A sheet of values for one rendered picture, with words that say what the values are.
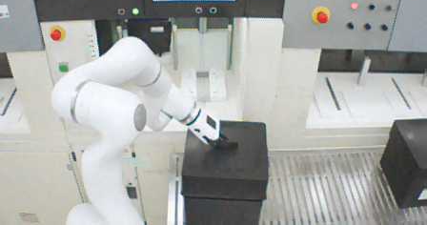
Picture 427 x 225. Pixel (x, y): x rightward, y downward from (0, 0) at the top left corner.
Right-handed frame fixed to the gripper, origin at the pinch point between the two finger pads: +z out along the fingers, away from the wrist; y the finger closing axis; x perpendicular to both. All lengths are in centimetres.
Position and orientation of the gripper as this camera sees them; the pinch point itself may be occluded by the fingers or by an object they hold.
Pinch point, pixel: (224, 141)
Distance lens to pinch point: 144.7
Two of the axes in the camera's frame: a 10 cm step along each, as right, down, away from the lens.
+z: 6.9, 5.9, 4.3
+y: 0.5, -6.2, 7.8
